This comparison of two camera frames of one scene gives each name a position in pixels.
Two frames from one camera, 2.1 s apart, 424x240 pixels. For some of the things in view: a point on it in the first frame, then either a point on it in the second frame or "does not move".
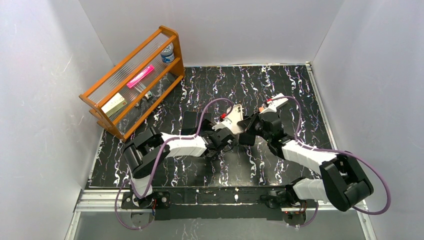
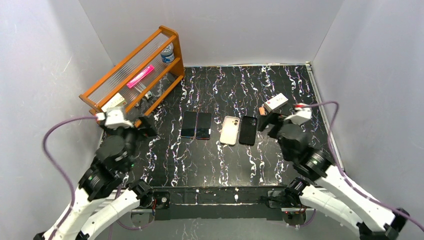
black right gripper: x=253 y=125 → x=271 y=122
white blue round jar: x=167 y=54 does not move
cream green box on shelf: x=114 y=105 does not move
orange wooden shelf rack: x=125 y=97 does not move
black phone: x=189 y=122 does not move
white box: x=273 y=104 → x=302 y=113
